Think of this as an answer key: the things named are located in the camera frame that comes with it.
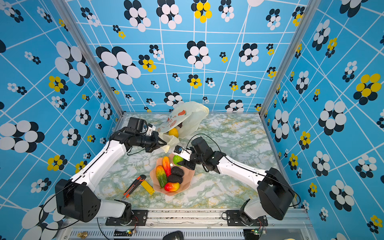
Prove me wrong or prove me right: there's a yellow rectangular block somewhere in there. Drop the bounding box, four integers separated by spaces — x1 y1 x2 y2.
141 180 155 195

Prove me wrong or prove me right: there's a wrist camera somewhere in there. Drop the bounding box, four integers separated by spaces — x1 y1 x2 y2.
125 117 156 136
173 145 192 161

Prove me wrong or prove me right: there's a red black utility knife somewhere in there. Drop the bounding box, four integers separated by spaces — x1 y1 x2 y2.
121 175 147 200

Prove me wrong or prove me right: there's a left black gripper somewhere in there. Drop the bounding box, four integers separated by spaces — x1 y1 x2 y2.
136 131 168 152

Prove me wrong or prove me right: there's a red yellow mango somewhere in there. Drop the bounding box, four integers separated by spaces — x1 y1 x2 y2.
164 182 180 192

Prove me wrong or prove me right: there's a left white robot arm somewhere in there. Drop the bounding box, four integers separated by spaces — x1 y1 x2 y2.
55 118 167 224

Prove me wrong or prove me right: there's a black round knob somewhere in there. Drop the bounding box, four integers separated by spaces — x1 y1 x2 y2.
163 231 184 240

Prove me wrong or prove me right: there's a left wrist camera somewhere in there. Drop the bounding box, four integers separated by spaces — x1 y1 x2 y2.
125 117 156 136

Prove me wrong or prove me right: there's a translucent printed plastic bag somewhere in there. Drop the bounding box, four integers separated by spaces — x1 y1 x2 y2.
156 102 210 153

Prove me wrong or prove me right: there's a green lime fruit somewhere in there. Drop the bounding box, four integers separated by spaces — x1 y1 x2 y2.
173 155 184 167

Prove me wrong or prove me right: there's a green orange papaya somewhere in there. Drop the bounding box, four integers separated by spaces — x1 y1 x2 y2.
156 165 168 188

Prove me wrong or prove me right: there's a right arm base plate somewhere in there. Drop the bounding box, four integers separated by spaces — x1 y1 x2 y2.
224 210 269 227

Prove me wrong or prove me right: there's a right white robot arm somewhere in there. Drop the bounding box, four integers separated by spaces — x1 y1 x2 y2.
173 137 296 226

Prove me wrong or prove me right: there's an orange peach fruit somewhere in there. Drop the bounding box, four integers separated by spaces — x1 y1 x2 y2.
162 157 172 178

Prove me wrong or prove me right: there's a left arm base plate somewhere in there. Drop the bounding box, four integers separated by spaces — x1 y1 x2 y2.
105 210 149 227

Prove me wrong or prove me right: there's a yellow bell pepper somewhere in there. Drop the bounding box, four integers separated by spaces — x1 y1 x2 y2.
168 128 179 138

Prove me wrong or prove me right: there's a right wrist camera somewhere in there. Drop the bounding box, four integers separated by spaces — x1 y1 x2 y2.
173 145 192 161

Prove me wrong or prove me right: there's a pink scalloped plate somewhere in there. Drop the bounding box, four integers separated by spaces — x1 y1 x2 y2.
150 155 195 196

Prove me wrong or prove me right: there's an aluminium front rail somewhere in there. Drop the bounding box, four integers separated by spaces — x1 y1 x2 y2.
57 209 318 240

